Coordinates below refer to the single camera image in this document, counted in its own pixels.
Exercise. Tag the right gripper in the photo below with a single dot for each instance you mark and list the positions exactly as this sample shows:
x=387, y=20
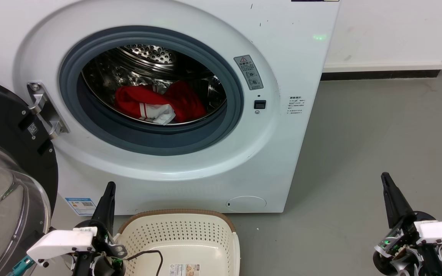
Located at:
x=401, y=237

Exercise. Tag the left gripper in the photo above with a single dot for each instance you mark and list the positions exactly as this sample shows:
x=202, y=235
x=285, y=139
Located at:
x=104, y=249

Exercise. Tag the red and white garment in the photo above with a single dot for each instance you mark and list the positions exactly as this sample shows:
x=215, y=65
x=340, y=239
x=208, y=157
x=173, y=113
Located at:
x=190, y=103

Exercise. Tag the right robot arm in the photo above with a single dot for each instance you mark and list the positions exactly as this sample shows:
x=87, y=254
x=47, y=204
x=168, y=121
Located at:
x=428, y=264

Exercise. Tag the cream perforated laundry basket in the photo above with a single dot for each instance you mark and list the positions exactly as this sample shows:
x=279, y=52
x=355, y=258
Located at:
x=190, y=245

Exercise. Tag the silver metal door hinge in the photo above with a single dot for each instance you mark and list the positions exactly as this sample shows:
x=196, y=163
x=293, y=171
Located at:
x=46, y=109

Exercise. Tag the steel washing machine drum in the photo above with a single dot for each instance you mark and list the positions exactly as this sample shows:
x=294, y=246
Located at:
x=148, y=53

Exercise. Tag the blue energy label sticker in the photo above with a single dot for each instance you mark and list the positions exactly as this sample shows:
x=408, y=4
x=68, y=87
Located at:
x=81, y=206

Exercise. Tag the grey rubber door gasket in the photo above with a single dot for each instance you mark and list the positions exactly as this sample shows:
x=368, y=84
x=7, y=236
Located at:
x=148, y=138

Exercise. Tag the white front-loading washing machine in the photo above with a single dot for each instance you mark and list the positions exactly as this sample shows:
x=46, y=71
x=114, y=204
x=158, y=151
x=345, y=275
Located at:
x=282, y=153

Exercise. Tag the white and black baseboard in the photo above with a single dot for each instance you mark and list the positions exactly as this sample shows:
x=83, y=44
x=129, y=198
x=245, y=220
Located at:
x=382, y=69

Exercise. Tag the white text label sticker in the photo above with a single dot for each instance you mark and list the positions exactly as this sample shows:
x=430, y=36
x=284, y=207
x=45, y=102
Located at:
x=296, y=105

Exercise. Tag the round white filter cover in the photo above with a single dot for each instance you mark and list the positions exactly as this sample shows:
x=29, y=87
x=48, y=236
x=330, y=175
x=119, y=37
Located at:
x=246, y=204

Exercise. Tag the black door latch socket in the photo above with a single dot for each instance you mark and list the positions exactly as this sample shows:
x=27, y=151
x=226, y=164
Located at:
x=260, y=104

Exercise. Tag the grey warning sticker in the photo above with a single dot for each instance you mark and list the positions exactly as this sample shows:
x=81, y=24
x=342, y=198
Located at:
x=248, y=72

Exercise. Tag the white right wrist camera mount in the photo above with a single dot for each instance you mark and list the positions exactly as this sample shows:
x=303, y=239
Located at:
x=441, y=234

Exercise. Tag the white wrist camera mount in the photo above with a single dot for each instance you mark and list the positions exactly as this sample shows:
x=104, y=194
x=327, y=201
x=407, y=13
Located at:
x=60, y=242
x=441, y=234

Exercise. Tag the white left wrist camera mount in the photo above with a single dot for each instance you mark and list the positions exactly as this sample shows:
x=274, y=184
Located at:
x=60, y=242

